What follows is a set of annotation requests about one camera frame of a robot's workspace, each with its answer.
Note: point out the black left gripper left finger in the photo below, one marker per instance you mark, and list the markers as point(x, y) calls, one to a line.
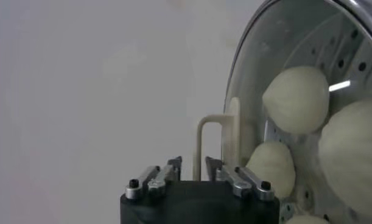
point(156, 179)

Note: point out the perforated steel steamer basket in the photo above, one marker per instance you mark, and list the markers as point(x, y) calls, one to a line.
point(356, 58)

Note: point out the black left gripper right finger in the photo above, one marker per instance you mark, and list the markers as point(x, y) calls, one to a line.
point(240, 182)

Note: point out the white steamed baozi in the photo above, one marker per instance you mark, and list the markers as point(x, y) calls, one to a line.
point(306, 219)
point(295, 100)
point(350, 158)
point(272, 167)

